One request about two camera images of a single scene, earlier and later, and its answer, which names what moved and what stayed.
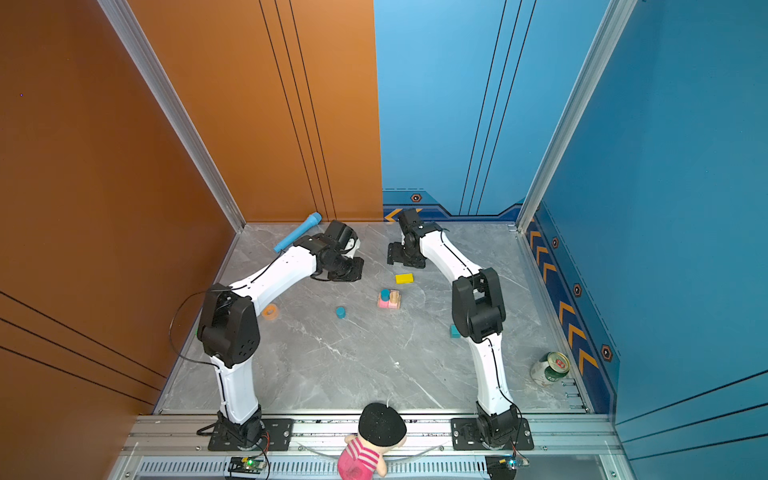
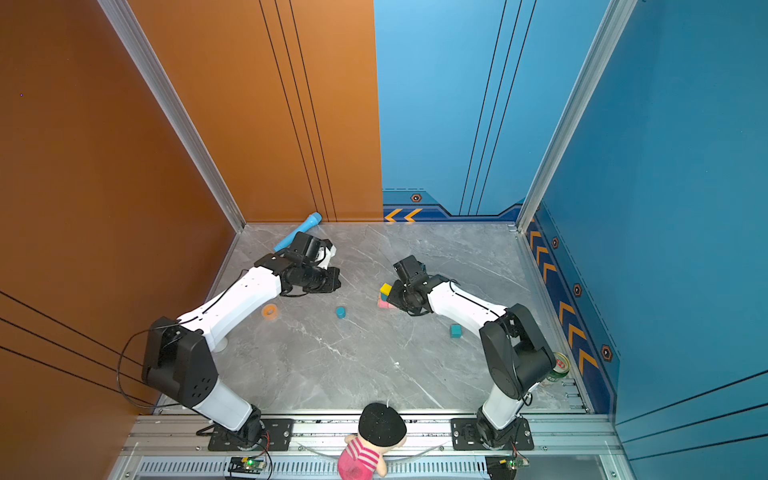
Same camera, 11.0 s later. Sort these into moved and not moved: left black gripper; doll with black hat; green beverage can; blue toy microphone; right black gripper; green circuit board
Moved: right black gripper; left black gripper
Not moved: blue toy microphone; green beverage can; doll with black hat; green circuit board
